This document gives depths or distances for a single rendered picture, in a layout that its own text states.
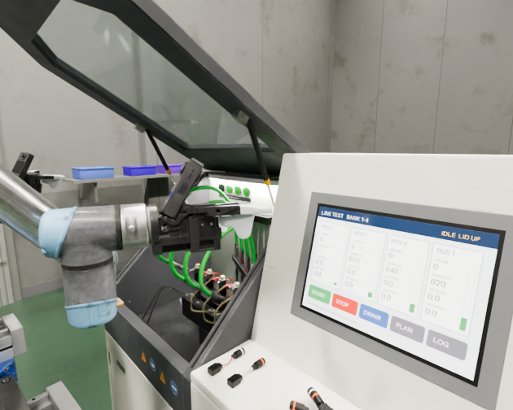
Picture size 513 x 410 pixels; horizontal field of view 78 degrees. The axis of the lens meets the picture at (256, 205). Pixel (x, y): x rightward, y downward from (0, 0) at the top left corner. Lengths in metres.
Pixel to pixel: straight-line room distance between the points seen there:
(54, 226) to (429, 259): 0.68
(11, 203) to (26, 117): 3.38
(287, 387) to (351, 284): 0.30
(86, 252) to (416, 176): 0.66
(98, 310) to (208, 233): 0.21
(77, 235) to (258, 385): 0.59
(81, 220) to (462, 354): 0.71
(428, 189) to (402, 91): 6.92
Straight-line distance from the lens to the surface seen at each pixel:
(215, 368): 0.94
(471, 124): 7.29
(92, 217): 0.54
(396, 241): 0.77
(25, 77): 4.10
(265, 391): 0.89
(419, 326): 0.77
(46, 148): 4.06
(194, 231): 0.54
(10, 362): 1.35
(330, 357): 0.89
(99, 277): 0.56
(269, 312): 1.00
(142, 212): 0.54
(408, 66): 7.73
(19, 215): 0.67
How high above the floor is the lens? 1.56
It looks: 10 degrees down
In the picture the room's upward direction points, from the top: straight up
